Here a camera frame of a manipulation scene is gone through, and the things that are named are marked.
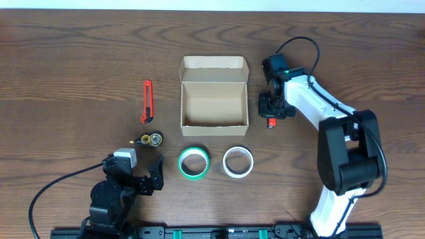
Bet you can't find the small red black cutter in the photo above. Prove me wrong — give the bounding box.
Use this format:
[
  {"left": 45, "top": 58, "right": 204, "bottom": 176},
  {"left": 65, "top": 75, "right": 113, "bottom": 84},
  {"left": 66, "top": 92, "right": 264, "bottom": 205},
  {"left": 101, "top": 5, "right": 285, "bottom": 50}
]
[{"left": 267, "top": 118, "right": 276, "bottom": 128}]

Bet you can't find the black gold correction tape dispenser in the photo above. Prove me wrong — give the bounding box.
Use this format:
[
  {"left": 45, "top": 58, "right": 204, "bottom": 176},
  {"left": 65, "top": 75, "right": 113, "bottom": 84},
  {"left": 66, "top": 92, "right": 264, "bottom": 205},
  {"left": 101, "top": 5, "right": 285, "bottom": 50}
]
[{"left": 129, "top": 131, "right": 164, "bottom": 148}]

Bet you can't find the white clear tape roll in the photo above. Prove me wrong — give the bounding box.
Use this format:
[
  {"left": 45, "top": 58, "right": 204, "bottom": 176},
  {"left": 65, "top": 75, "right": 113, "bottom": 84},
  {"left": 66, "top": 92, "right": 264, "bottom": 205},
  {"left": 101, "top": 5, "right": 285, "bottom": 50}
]
[{"left": 222, "top": 146, "right": 254, "bottom": 179}]

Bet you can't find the red utility knife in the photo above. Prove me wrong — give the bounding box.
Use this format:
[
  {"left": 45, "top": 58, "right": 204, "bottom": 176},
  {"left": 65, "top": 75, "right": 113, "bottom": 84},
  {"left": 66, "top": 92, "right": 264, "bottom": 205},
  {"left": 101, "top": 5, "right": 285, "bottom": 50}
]
[{"left": 141, "top": 80, "right": 154, "bottom": 124}]

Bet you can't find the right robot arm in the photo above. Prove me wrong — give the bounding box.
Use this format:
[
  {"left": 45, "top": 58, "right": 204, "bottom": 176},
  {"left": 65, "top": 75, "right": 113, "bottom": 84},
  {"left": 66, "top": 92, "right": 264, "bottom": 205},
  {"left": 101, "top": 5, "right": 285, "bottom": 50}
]
[{"left": 258, "top": 67, "right": 388, "bottom": 238}]

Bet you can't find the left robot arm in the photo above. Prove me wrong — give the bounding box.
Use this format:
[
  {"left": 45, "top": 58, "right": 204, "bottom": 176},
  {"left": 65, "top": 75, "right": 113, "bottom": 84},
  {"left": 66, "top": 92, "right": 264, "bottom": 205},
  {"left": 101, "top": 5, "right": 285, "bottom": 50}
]
[{"left": 78, "top": 155, "right": 164, "bottom": 238}]

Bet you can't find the green tape roll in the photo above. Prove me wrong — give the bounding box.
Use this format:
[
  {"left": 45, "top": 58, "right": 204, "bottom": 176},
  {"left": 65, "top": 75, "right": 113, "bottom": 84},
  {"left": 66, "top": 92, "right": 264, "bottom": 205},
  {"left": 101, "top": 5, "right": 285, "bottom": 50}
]
[{"left": 178, "top": 147, "right": 210, "bottom": 181}]

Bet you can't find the open cardboard box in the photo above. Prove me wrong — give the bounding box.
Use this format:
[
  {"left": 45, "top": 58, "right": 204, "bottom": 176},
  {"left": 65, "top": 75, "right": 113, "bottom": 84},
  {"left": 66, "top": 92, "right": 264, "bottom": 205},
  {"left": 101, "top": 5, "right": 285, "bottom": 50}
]
[{"left": 179, "top": 56, "right": 249, "bottom": 136}]

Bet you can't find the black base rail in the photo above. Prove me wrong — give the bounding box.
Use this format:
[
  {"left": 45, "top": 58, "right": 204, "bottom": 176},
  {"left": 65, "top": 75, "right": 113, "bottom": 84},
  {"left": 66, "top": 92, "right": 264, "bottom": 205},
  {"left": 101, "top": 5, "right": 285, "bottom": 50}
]
[{"left": 50, "top": 224, "right": 384, "bottom": 239}]

